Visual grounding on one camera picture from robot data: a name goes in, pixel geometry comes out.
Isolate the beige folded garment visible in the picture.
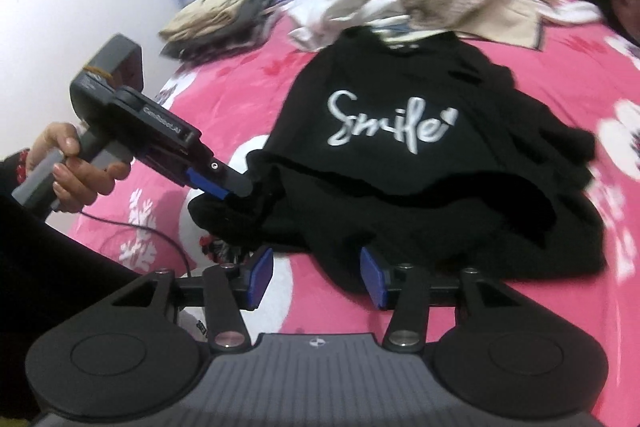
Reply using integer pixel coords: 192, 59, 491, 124
165, 0, 251, 42

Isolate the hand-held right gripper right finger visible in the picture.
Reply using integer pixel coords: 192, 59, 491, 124
359, 247, 523, 352

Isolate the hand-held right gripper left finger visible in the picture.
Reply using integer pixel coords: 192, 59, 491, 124
112, 248, 275, 352

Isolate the black printed sweatshirt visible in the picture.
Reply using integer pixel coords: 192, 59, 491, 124
189, 27, 608, 295

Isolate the person's left hand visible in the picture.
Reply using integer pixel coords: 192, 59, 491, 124
26, 122, 132, 212

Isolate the person's left forearm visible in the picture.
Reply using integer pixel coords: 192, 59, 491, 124
0, 151, 151, 358

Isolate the black cable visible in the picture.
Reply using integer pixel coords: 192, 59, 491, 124
75, 211, 192, 278

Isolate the white towel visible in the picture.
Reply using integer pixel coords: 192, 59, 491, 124
542, 0, 601, 26

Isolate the pink floral blanket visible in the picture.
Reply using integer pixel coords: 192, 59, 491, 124
70, 0, 640, 427

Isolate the light blue cloth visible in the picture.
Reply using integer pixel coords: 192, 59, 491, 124
375, 19, 411, 38

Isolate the cream cloth with black trim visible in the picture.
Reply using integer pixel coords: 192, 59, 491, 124
450, 0, 561, 50

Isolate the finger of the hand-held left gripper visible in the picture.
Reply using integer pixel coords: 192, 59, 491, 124
187, 159, 255, 200

